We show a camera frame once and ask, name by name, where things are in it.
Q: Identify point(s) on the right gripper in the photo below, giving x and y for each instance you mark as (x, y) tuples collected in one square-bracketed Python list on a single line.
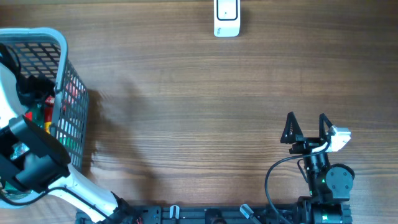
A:
[(305, 143)]

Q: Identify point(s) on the grey black shopping basket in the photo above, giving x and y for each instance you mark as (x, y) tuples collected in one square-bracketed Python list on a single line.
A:
[(34, 66)]

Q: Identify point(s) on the red sauce bottle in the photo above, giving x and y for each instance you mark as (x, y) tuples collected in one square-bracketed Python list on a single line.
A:
[(48, 112)]

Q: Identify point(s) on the green 3M gloves package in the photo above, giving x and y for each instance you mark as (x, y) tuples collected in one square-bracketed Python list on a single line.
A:
[(37, 115)]

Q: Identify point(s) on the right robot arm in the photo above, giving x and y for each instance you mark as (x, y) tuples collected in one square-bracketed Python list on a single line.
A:
[(329, 184)]

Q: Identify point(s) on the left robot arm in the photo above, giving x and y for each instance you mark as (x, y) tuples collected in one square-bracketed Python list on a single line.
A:
[(33, 159)]

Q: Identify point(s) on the white barcode scanner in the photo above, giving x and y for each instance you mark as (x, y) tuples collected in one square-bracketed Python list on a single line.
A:
[(227, 18)]

